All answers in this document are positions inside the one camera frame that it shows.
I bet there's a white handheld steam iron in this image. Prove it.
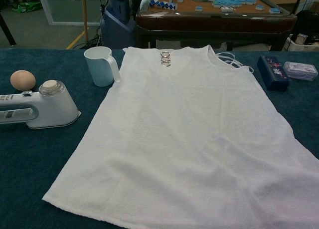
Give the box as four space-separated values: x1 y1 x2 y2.
0 79 82 130

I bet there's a white sleeveless garment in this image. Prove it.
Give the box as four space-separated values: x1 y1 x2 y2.
41 44 319 229

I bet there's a white plastic measuring cup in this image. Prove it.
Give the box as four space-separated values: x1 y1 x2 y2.
83 46 121 87

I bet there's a blue machine body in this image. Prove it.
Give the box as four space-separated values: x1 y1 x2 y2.
99 0 137 49

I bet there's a brown mahjong table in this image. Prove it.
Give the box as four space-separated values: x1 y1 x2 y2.
136 0 298 51

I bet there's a blue white snake puzzle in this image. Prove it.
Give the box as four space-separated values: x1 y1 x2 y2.
149 0 178 10

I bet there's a dark blue rectangular box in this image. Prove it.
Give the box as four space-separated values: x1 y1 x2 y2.
257 55 292 92

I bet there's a wooden pole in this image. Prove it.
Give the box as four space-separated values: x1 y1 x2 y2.
81 0 90 41

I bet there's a dark blue carpeted table surface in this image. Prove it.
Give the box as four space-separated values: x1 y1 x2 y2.
0 48 319 229

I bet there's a white framed glass panel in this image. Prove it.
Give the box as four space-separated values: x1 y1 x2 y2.
36 0 102 27

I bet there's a beige egg-shaped ball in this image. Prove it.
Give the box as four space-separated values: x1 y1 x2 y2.
10 70 36 91

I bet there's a clear purple tissue pack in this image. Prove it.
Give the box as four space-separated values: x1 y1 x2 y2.
283 61 319 83

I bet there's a white storage basket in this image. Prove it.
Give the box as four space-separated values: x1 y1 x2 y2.
284 33 319 52

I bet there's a green bag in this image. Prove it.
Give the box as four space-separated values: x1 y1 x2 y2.
11 1 42 14

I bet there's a black table leg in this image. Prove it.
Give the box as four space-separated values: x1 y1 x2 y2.
0 13 17 46

